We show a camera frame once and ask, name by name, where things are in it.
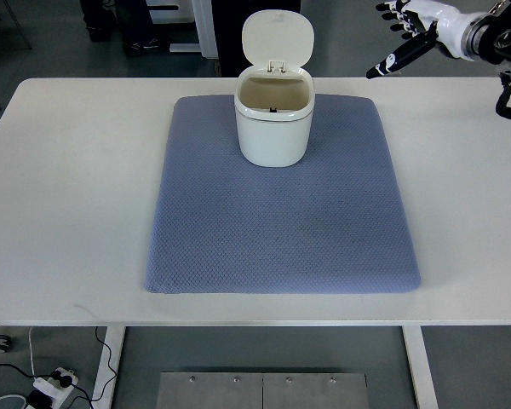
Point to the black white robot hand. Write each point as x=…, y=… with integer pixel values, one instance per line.
x=426, y=25

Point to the white trash bin with lid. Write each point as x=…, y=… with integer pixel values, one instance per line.
x=274, y=97

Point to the blue quilted mat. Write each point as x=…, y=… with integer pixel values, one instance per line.
x=333, y=223

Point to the white cabinet base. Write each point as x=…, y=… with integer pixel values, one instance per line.
x=204, y=23

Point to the right white table leg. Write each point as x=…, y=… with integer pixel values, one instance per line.
x=421, y=376

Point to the white table leg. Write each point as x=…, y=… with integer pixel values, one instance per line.
x=421, y=376
x=111, y=340

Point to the metal floor plate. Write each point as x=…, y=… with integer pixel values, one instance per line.
x=262, y=390

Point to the left white table leg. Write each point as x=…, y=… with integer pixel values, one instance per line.
x=111, y=340

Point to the white power strip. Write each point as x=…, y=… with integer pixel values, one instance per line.
x=57, y=386

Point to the white machine with handle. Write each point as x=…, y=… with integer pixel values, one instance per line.
x=171, y=11

